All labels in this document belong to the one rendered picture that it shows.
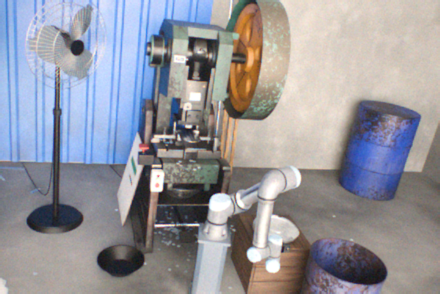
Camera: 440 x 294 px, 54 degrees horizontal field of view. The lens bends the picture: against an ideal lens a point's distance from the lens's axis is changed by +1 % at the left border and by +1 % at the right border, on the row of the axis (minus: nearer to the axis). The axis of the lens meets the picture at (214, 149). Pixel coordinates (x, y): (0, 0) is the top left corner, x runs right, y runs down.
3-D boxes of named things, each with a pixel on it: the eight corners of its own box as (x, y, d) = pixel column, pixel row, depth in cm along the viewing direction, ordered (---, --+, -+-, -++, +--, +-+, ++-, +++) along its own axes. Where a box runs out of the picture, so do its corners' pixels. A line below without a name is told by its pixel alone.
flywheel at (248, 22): (265, 134, 302) (307, 54, 248) (238, 134, 296) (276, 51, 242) (245, 67, 345) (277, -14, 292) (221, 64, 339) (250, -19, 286)
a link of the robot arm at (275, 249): (272, 243, 220) (269, 262, 224) (286, 237, 228) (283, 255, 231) (261, 237, 226) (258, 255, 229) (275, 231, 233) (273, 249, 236)
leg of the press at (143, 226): (152, 253, 294) (166, 130, 262) (136, 253, 291) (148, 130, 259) (139, 190, 376) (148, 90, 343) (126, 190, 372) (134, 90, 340)
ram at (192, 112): (203, 124, 288) (210, 81, 277) (182, 123, 283) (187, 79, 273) (198, 115, 303) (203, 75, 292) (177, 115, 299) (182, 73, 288)
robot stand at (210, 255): (218, 308, 253) (230, 244, 237) (188, 304, 253) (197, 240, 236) (218, 287, 271) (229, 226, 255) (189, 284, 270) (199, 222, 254)
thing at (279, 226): (308, 234, 271) (308, 233, 271) (276, 244, 253) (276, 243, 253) (276, 214, 292) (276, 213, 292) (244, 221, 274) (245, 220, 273)
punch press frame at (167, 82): (212, 226, 307) (244, 37, 259) (153, 228, 294) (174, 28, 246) (190, 178, 377) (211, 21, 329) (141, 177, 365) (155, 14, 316)
